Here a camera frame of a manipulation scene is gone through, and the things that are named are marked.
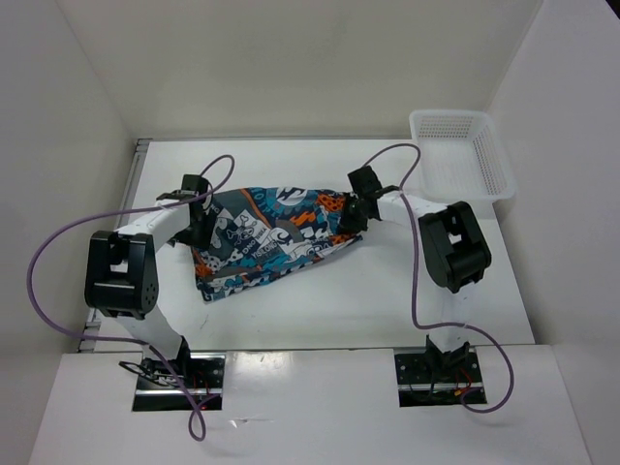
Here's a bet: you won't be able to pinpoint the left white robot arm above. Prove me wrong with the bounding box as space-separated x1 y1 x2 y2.
84 174 215 388

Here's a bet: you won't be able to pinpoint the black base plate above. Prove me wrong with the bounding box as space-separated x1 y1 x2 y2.
119 354 226 413
393 350 487 408

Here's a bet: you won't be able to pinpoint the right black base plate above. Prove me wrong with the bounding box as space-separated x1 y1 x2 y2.
393 350 487 408

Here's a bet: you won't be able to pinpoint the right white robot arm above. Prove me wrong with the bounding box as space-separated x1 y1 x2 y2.
338 166 491 381

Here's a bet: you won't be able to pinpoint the white perforated plastic basket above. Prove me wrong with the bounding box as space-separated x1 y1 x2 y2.
409 109 516 202

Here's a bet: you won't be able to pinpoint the aluminium table edge rail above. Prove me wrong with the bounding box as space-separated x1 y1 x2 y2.
78 138 152 354

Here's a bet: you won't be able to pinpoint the colourful patterned shorts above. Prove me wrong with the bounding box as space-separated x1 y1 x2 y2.
191 187 362 303

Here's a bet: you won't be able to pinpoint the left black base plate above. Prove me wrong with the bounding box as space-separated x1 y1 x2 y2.
119 354 226 413

